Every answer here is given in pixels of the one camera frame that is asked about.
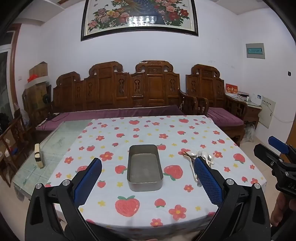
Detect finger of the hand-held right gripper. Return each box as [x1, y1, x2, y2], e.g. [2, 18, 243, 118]
[254, 144, 286, 168]
[268, 136, 296, 154]

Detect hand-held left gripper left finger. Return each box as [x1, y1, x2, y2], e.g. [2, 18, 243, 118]
[25, 158, 102, 241]

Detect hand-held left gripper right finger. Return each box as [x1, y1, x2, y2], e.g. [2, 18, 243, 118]
[193, 156, 271, 241]

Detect large white spoon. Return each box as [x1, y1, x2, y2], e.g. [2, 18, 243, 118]
[189, 159, 199, 183]

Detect metal rectangular box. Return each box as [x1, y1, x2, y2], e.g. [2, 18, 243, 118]
[127, 144, 164, 192]

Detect person's right hand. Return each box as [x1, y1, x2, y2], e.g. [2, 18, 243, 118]
[270, 192, 288, 228]

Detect clear plastic bag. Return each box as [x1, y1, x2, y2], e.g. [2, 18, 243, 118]
[245, 123, 257, 142]

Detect wooden side table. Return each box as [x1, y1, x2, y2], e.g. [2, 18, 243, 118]
[240, 97, 263, 130]

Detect white blue appliance box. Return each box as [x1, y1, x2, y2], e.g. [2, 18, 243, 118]
[251, 93, 263, 106]

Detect beige block with dark band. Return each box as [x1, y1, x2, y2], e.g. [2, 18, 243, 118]
[34, 144, 44, 168]

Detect purple armchair cushion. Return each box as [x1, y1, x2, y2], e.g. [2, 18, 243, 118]
[207, 107, 244, 127]

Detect red gift box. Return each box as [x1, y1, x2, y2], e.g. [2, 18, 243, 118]
[225, 83, 238, 95]

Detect long purple sofa cushion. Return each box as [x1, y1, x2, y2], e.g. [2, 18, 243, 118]
[44, 105, 185, 131]

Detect strawberry flower print tablecloth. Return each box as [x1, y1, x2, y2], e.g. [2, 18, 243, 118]
[44, 115, 266, 234]

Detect wooden side chair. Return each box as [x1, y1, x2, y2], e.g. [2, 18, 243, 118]
[0, 113, 31, 187]

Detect carved wooden armchair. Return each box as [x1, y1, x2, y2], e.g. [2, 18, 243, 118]
[186, 64, 248, 146]

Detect black small fan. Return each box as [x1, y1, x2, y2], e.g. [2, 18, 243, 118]
[42, 94, 53, 107]

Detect large cardboard box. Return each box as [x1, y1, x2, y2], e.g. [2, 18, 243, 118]
[23, 83, 51, 110]

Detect carved wooden sofa bench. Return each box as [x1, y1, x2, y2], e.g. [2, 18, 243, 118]
[36, 61, 209, 138]

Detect brown cardboard box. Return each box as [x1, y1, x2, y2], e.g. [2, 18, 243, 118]
[29, 61, 48, 78]

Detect wooden framed glass door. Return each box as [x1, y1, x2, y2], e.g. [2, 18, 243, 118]
[0, 23, 22, 121]

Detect framed floral peacock painting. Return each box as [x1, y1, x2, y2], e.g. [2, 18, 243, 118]
[80, 0, 199, 42]

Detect beige wall cabinet door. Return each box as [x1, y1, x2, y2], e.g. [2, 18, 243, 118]
[259, 96, 277, 129]

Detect grey wall distribution box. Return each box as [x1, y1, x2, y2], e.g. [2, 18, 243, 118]
[245, 43, 265, 59]

